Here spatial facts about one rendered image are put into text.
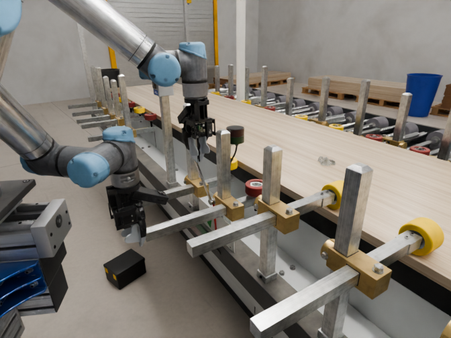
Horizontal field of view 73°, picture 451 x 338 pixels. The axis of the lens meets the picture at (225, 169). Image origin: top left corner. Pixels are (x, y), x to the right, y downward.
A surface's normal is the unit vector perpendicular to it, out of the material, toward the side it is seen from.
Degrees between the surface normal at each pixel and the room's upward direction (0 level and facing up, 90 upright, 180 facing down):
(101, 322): 0
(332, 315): 90
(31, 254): 90
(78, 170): 90
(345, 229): 90
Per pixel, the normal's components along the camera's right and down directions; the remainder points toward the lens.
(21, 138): 0.55, 0.64
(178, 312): -0.01, -0.92
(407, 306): -0.85, 0.22
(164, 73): 0.29, 0.38
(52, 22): 0.60, 0.31
